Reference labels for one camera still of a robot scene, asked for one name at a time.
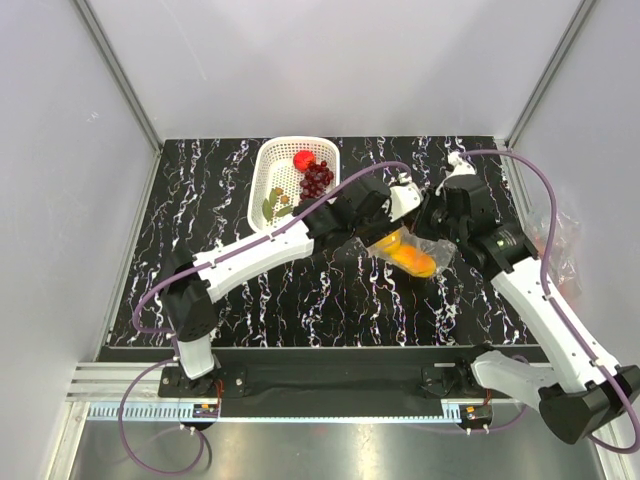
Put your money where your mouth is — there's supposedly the dark red grape bunch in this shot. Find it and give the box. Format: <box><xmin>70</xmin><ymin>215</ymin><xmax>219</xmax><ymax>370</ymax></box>
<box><xmin>300</xmin><ymin>161</ymin><xmax>335</xmax><ymax>200</ymax></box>

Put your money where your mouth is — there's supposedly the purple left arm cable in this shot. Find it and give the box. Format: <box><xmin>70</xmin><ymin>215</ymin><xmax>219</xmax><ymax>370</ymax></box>
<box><xmin>117</xmin><ymin>160</ymin><xmax>414</xmax><ymax>475</ymax></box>

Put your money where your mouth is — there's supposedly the yellow lemon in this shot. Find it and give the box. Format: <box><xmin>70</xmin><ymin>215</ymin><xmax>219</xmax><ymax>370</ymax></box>
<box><xmin>375</xmin><ymin>230</ymin><xmax>402</xmax><ymax>253</ymax></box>
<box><xmin>389</xmin><ymin>244</ymin><xmax>416</xmax><ymax>267</ymax></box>

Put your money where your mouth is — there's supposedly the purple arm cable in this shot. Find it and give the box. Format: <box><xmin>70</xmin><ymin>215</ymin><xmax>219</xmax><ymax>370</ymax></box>
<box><xmin>117</xmin><ymin>160</ymin><xmax>414</xmax><ymax>475</ymax></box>
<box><xmin>449</xmin><ymin>148</ymin><xmax>640</xmax><ymax>455</ymax></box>

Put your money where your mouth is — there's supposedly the clear pink-dotted zip bag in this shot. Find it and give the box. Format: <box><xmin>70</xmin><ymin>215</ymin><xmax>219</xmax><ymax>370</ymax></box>
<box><xmin>367</xmin><ymin>227</ymin><xmax>456</xmax><ymax>278</ymax></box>

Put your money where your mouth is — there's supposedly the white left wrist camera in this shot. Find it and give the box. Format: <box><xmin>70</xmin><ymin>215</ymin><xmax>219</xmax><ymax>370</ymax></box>
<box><xmin>390</xmin><ymin>172</ymin><xmax>423</xmax><ymax>222</ymax></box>

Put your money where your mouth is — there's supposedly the pile of spare plastic bags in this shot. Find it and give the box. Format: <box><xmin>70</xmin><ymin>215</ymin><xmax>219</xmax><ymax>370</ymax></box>
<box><xmin>526</xmin><ymin>208</ymin><xmax>582</xmax><ymax>305</ymax></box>

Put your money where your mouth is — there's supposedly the green leaf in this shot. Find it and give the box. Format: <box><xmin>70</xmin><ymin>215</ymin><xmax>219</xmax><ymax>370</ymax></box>
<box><xmin>262</xmin><ymin>187</ymin><xmax>293</xmax><ymax>223</ymax></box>

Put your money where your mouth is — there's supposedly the red strawberry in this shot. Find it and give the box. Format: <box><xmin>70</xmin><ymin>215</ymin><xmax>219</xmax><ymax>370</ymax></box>
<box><xmin>293</xmin><ymin>150</ymin><xmax>316</xmax><ymax>172</ymax></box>

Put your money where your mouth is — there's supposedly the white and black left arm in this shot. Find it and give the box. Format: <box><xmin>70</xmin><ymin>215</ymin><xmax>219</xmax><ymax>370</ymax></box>
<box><xmin>160</xmin><ymin>176</ymin><xmax>422</xmax><ymax>396</ymax></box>

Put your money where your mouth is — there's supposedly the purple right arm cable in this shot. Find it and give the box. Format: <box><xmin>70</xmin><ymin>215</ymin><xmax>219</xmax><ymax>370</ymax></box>
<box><xmin>449</xmin><ymin>148</ymin><xmax>640</xmax><ymax>455</ymax></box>

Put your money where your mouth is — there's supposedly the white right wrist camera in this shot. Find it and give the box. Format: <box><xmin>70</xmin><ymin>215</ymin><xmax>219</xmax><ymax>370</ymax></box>
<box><xmin>447</xmin><ymin>152</ymin><xmax>476</xmax><ymax>178</ymax></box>

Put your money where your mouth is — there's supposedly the orange mango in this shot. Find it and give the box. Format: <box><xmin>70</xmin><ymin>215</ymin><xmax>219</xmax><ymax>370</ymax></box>
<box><xmin>403</xmin><ymin>248</ymin><xmax>437</xmax><ymax>278</ymax></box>

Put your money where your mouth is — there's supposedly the white perforated plastic basket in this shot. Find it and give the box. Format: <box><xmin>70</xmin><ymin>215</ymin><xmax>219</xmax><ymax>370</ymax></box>
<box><xmin>247</xmin><ymin>136</ymin><xmax>340</xmax><ymax>232</ymax></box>

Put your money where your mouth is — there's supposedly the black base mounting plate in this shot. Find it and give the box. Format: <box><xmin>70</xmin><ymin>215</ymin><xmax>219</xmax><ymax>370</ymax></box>
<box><xmin>158</xmin><ymin>346</ymin><xmax>482</xmax><ymax>421</ymax></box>

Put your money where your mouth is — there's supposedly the aluminium frame rail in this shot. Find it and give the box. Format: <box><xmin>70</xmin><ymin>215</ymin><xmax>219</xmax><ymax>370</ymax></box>
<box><xmin>64</xmin><ymin>363</ymin><xmax>174</xmax><ymax>401</ymax></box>

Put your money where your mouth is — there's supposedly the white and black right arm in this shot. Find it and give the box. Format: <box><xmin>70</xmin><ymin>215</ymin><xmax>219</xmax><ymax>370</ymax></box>
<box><xmin>412</xmin><ymin>174</ymin><xmax>639</xmax><ymax>444</ymax></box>

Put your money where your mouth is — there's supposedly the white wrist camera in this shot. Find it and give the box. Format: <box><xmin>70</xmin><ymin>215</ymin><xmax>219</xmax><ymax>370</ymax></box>
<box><xmin>390</xmin><ymin>172</ymin><xmax>423</xmax><ymax>222</ymax></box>
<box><xmin>447</xmin><ymin>152</ymin><xmax>476</xmax><ymax>178</ymax></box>

